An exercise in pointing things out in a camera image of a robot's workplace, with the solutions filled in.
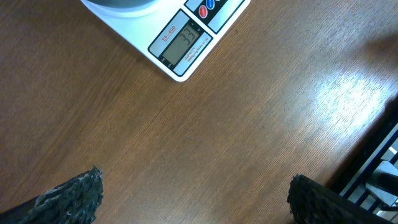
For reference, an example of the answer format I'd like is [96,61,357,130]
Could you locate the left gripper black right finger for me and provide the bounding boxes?
[287,174,392,224]

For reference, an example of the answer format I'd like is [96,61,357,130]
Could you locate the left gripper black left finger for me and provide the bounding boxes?
[1,167,104,224]

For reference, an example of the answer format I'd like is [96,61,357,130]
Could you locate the white digital kitchen scale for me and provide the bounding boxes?
[82,0,250,82]

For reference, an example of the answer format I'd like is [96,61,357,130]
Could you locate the blue-grey bowl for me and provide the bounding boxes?
[88,0,157,8]

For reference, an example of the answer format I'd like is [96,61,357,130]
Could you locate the black aluminium frame rail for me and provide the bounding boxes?
[329,99,398,222]

